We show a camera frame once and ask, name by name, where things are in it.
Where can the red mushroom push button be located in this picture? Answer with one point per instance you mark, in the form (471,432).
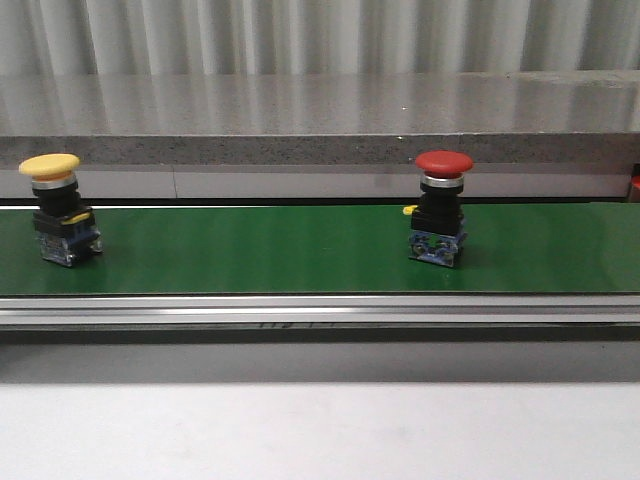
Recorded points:
(437,229)

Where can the yellow mushroom push button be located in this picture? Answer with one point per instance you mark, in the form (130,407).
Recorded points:
(66,227)

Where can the green conveyor belt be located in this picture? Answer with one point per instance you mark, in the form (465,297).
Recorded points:
(361,249)

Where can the grey speckled stone counter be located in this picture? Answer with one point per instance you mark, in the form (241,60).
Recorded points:
(265,137)

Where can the red plastic tray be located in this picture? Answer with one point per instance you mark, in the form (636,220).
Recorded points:
(633,195)

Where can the white pleated curtain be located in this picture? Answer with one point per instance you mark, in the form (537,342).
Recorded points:
(304,37)

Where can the aluminium conveyor frame rail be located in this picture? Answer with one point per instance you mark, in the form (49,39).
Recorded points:
(385,310)

